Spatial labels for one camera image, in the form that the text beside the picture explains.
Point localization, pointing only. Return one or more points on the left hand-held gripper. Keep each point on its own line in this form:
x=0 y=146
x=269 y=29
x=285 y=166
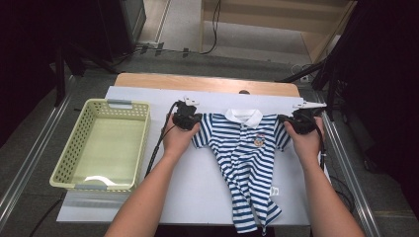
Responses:
x=185 y=118

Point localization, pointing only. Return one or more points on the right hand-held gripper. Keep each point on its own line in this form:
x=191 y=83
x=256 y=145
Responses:
x=303 y=123

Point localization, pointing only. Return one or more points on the blue white striped polo shirt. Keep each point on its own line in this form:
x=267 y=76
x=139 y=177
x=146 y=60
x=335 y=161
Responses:
x=243 y=154

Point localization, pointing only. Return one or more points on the pale green plastic basket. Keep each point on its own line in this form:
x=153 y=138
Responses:
x=112 y=148

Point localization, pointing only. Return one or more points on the person's right hand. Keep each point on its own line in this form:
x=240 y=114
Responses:
x=308 y=144

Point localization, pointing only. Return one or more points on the person's left hand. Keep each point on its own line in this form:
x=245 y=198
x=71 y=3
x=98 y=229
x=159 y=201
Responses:
x=178 y=141

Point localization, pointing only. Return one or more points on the black metal stand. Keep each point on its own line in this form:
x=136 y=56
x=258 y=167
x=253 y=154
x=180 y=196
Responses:
x=60 y=82
x=330 y=92

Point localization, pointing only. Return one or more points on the black curtain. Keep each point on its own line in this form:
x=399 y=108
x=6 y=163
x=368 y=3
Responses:
x=29 y=49
x=388 y=82

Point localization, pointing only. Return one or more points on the dark cabinet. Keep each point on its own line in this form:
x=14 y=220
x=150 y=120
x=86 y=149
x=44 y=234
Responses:
x=112 y=26

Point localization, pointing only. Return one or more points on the light wooden shelf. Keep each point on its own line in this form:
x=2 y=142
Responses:
x=250 y=16

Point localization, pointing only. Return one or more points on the aluminium floor rail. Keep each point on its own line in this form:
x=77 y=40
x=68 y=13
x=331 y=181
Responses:
x=33 y=158
x=342 y=158

